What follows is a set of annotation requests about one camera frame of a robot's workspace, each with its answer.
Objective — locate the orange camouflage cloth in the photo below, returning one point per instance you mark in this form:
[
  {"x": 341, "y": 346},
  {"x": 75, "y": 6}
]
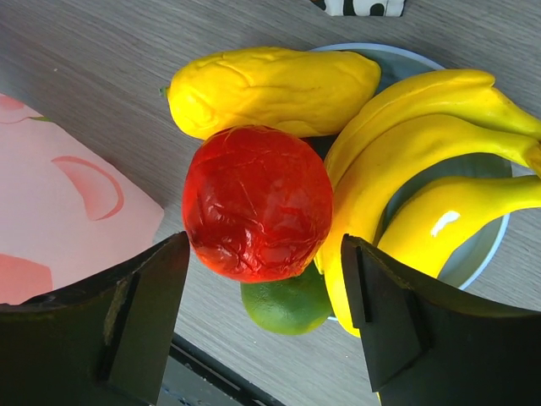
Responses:
[{"x": 362, "y": 8}]

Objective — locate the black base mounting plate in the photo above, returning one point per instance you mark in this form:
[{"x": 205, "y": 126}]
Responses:
[{"x": 194, "y": 378}]

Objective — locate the yellow banana bunch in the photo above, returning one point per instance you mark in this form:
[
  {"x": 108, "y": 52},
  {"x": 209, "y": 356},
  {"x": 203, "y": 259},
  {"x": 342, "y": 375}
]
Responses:
[{"x": 407, "y": 128}]

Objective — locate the red apple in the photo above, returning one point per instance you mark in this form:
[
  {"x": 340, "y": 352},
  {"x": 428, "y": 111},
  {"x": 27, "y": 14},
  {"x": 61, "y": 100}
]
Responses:
[{"x": 257, "y": 204}]

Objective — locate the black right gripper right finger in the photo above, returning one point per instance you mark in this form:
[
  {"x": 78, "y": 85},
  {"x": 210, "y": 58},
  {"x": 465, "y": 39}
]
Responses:
[{"x": 428, "y": 343}]

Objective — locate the yellow mango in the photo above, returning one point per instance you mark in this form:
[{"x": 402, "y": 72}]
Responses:
[{"x": 303, "y": 93}]

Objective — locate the green orange citrus fruit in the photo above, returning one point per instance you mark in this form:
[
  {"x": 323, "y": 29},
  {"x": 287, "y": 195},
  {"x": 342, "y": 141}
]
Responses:
[{"x": 292, "y": 306}]

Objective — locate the pink peach plastic bag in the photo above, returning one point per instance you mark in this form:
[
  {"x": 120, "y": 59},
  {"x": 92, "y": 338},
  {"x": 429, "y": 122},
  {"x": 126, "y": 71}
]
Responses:
[{"x": 66, "y": 214}]

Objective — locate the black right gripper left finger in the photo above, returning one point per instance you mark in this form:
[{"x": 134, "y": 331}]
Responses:
[{"x": 103, "y": 340}]

